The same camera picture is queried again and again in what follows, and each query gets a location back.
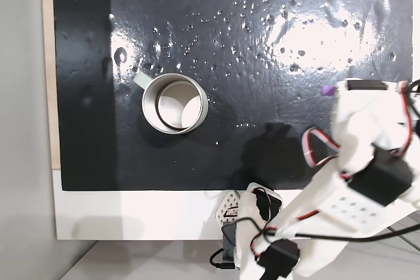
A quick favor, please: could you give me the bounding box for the black glossy mat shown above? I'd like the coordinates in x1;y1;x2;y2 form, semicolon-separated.
52;0;413;192

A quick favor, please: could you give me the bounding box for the pale grey-green mug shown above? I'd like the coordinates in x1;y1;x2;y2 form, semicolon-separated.
133;70;209;135

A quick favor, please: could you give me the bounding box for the red white black servo cable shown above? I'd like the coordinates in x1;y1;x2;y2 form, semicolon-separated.
301;127;343;167

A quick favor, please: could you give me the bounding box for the long black cable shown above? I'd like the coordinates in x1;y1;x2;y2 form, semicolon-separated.
226;216;420;241

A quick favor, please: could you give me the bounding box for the short black USB cable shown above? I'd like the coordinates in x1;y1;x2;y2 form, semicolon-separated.
209;248;236;270

